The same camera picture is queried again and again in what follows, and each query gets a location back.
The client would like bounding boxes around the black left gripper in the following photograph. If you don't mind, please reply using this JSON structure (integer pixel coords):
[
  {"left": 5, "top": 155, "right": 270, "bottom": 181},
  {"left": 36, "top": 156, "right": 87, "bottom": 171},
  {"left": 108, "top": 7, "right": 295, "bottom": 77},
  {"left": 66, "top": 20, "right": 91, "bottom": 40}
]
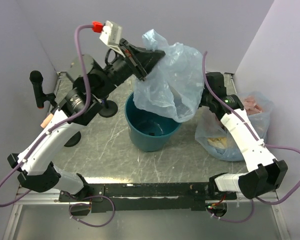
[{"left": 93, "top": 38, "right": 166, "bottom": 100}]

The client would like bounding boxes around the light blue trash bag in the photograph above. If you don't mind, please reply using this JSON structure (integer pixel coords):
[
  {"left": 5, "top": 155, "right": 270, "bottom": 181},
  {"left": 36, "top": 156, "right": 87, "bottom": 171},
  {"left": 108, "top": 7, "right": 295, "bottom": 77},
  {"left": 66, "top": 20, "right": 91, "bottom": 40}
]
[{"left": 133, "top": 29, "right": 204, "bottom": 123}]

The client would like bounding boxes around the teal plastic trash bin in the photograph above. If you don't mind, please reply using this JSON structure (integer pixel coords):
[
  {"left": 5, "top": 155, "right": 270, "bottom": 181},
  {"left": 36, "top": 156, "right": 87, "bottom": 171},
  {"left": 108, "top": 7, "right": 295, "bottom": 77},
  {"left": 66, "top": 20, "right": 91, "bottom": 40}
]
[{"left": 124, "top": 93, "right": 181, "bottom": 152}]

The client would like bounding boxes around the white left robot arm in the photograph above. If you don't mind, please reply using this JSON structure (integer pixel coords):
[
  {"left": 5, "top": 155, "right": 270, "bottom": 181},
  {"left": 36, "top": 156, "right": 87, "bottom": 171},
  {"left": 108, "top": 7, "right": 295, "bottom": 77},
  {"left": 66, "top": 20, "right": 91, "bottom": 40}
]
[{"left": 8, "top": 38, "right": 166, "bottom": 201}]

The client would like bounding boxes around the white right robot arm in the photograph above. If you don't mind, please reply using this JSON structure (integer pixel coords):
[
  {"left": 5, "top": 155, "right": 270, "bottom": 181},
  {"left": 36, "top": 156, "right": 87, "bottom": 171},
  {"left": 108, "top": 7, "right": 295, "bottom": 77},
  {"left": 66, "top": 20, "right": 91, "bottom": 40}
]
[{"left": 199, "top": 72, "right": 288, "bottom": 200}]

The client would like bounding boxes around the clear bag with trash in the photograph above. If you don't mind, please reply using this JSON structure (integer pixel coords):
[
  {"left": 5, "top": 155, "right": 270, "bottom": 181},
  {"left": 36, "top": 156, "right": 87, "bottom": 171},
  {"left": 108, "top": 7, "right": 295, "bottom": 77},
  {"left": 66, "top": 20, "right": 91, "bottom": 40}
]
[{"left": 195, "top": 91, "right": 274, "bottom": 162}]

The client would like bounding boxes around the black purple-mic stand base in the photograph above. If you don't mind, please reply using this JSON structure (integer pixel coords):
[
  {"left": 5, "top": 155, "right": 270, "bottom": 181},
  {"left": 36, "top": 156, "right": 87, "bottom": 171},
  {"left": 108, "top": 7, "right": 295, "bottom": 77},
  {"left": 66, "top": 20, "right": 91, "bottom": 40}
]
[{"left": 99, "top": 98, "right": 118, "bottom": 118}]

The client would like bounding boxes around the black round stand base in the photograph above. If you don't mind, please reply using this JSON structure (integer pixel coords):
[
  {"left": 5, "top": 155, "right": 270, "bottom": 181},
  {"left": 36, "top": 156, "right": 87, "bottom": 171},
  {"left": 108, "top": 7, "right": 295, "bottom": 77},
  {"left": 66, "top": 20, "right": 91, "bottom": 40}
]
[{"left": 64, "top": 131, "right": 82, "bottom": 148}]

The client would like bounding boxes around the black microphone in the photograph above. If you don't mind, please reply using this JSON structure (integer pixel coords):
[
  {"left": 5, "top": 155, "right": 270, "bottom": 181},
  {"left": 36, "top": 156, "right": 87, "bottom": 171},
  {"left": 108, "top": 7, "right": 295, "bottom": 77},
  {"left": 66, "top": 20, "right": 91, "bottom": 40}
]
[{"left": 29, "top": 70, "right": 58, "bottom": 109}]

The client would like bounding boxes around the beige microphone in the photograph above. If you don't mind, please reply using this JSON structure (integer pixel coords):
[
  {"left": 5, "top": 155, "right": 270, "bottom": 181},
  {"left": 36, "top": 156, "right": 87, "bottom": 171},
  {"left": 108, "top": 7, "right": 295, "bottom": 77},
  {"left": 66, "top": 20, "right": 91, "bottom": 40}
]
[{"left": 40, "top": 113, "right": 54, "bottom": 129}]

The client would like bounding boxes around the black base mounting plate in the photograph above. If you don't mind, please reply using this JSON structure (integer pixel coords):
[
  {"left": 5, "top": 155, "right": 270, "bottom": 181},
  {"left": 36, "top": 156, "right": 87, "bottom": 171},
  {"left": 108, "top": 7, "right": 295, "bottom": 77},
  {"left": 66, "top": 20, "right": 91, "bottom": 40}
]
[{"left": 58, "top": 182, "right": 237, "bottom": 214}]

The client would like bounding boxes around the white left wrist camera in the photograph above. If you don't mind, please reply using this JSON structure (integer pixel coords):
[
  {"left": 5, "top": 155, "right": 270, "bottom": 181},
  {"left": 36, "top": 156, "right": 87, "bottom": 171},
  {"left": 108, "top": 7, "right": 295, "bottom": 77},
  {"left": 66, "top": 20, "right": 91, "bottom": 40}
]
[{"left": 92, "top": 20, "right": 123, "bottom": 55}]

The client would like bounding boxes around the aluminium frame rail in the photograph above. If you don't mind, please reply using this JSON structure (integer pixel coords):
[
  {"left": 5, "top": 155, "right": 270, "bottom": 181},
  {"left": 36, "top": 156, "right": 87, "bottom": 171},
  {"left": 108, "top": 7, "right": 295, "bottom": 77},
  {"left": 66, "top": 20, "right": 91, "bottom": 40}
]
[{"left": 14, "top": 184, "right": 63, "bottom": 206}]

